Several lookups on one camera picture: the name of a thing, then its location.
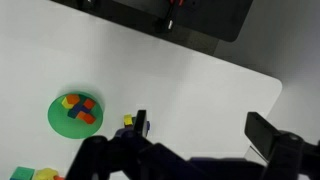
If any small orange block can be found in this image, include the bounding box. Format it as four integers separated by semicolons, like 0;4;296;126
82;98;97;111
76;111;97;125
65;94;81;105

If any black perforated base board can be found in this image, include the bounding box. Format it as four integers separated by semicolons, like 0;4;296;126
49;0;254;44

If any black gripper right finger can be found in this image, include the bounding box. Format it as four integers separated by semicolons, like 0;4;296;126
244;111;320;180

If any yellow toy piece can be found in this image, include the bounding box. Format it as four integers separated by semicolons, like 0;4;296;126
32;167;60;180

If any small yellow block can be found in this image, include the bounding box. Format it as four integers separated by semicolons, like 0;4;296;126
123;114;134;127
61;97;74;110

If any red and black clamp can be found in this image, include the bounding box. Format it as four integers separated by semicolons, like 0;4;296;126
155;0;186;33

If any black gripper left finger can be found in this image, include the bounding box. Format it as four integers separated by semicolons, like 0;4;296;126
65;109;201;180

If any green plastic bowl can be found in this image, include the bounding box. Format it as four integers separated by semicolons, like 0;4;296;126
47;91;104;140

